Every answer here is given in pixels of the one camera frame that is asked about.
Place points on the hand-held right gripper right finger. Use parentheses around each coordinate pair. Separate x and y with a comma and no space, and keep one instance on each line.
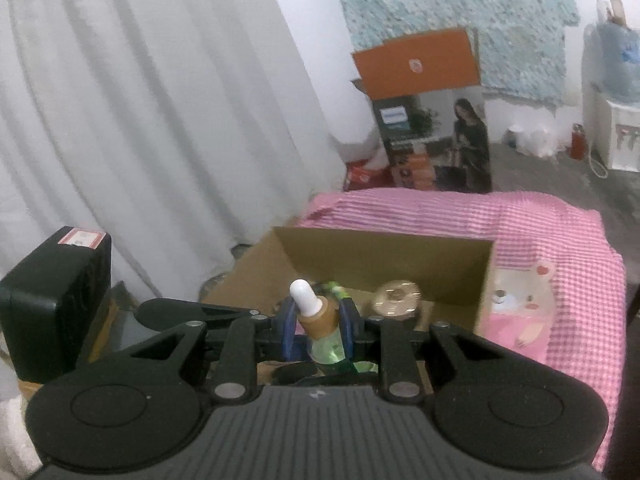
(346,332)

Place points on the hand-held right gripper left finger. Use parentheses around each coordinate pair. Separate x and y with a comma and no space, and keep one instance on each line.
(287,332)

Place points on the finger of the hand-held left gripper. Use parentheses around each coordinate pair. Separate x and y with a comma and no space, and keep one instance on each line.
(225,314)

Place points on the green dropper bottle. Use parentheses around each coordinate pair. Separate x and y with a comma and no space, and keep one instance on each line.
(315,320)

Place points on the gold-lidded jar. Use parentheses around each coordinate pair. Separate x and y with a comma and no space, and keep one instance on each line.
(395,297)

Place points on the brown cardboard box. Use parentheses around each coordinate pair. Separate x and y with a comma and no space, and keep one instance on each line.
(375,260)

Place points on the small green tube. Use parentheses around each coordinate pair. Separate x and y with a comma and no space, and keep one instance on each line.
(334,289)

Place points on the red package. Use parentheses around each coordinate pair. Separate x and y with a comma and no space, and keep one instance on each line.
(365,175)

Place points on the white curtain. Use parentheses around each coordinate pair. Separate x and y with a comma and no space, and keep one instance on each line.
(150,110)

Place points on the pink checkered tablecloth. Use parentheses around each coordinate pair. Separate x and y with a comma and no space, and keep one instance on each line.
(550,240)

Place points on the white plastic bag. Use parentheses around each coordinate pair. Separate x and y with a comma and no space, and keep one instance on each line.
(537,142)

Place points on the printed appliance carton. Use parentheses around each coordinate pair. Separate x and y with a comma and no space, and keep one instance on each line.
(415,65)

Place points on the red bottle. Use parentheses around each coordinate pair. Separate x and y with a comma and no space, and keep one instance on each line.
(578,145)

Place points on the white cabinet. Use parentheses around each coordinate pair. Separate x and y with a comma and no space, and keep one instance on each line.
(612,135)

